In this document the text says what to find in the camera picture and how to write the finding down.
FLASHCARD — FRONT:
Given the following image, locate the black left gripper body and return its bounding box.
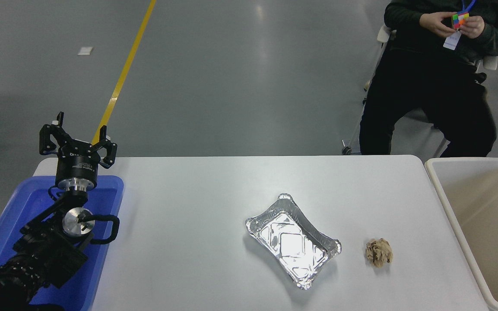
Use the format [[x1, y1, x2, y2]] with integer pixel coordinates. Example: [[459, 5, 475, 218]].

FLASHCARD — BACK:
[[55, 140, 101, 182]]

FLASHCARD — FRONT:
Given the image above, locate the colourful puzzle cube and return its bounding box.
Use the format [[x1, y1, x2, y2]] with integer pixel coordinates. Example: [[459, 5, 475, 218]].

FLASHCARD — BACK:
[[451, 12, 470, 30]]

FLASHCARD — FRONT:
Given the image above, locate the person's right hand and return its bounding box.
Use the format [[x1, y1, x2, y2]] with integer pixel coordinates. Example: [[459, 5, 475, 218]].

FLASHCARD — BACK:
[[419, 11, 457, 38]]

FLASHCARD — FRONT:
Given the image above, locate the person's left hand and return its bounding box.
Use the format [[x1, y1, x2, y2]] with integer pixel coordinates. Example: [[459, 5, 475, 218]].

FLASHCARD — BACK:
[[459, 15, 485, 40]]

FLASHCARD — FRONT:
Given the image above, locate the blue plastic tray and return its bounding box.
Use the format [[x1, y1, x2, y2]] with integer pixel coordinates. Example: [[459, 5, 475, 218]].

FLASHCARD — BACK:
[[0, 175, 125, 311]]

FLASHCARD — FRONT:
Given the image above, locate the silver foil tray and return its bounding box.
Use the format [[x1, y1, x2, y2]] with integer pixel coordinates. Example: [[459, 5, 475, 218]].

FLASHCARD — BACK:
[[245, 193, 343, 289]]

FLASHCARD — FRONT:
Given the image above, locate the crumpled tan paper ball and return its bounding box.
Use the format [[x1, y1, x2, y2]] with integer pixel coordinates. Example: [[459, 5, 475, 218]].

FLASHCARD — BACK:
[[365, 238, 393, 268]]

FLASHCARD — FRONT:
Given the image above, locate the person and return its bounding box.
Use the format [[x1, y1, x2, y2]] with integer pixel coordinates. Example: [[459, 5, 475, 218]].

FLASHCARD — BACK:
[[359, 0, 498, 158]]

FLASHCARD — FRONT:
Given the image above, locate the large pale bin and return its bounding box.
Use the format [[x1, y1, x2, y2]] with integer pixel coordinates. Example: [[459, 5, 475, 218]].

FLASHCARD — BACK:
[[425, 157, 498, 311]]

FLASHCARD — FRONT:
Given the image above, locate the white chair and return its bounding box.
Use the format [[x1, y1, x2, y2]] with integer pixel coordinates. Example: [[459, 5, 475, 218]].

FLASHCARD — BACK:
[[342, 24, 498, 157]]

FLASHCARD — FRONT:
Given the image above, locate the badge card with blue lanyard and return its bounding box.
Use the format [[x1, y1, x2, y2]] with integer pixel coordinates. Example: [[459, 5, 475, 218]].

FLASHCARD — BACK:
[[443, 0, 476, 51]]

